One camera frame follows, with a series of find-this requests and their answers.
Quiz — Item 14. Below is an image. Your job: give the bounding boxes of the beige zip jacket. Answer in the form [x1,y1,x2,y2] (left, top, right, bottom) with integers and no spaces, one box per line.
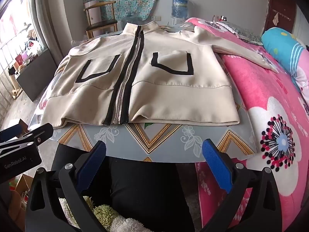
[39,21,279,127]

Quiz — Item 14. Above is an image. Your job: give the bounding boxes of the person's black trousers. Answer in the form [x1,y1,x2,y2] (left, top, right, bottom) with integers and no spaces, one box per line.
[52,142,196,232]

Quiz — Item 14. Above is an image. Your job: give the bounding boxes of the grey curtain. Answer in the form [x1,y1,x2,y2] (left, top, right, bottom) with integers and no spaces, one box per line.
[34,0,64,61]

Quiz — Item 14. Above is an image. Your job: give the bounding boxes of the blue water jug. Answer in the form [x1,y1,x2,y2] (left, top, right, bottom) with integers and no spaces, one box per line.
[171,0,189,19]

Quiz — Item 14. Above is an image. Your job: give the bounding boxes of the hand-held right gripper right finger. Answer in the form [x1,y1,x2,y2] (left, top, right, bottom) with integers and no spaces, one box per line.
[201,138,283,232]

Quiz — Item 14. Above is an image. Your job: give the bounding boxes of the wooden chair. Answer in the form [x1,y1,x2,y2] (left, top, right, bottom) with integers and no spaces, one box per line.
[83,1,119,39]

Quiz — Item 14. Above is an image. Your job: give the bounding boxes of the fuzzy white green robe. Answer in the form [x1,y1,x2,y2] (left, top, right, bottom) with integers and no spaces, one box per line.
[58,196,155,232]

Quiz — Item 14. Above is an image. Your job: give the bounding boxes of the empty clear water jug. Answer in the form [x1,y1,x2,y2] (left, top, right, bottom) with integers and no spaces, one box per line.
[121,17,145,25]

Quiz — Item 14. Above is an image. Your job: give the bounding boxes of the cardboard box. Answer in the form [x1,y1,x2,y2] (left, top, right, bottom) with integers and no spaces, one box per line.
[10,173,34,213]

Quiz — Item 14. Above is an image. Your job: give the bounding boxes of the dark red door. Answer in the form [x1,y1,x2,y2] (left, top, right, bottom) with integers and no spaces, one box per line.
[263,0,298,38]

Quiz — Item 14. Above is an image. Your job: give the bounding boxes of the black cabinet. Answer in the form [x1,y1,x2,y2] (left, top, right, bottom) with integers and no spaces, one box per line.
[16,49,61,102]

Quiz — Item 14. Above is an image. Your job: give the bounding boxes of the pink floral blanket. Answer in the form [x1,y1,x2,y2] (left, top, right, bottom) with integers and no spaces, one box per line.
[185,17,309,228]

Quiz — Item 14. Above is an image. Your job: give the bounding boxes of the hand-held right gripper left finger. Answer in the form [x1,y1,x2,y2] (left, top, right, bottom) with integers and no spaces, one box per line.
[26,140,108,232]

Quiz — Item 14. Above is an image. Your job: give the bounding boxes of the blue patterned pillow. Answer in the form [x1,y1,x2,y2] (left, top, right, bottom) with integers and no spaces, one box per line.
[261,27,309,95]

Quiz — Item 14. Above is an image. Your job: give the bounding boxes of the silver quilted cloth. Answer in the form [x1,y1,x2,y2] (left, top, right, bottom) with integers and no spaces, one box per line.
[218,20,262,45]

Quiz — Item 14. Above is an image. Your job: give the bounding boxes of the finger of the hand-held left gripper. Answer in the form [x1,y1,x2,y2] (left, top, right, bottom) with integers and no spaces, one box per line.
[0,119,28,142]
[0,123,54,160]

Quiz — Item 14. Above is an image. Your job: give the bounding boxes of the metal window railing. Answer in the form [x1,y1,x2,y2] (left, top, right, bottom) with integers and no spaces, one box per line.
[0,22,33,112]

